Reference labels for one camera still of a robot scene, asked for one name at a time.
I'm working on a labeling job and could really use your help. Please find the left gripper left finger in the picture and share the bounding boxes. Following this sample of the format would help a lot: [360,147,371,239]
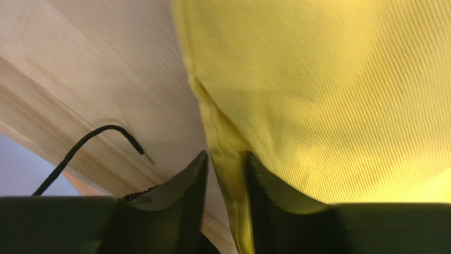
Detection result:
[1,151,209,253]

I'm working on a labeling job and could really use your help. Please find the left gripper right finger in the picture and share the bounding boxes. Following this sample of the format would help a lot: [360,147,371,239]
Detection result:
[246,152,450,253]

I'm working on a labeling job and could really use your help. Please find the yellow trousers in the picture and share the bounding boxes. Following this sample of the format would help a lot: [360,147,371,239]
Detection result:
[172,1,450,253]

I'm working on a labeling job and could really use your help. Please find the black drawstring cord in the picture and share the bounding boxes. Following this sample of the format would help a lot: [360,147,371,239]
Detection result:
[32,124,156,197]

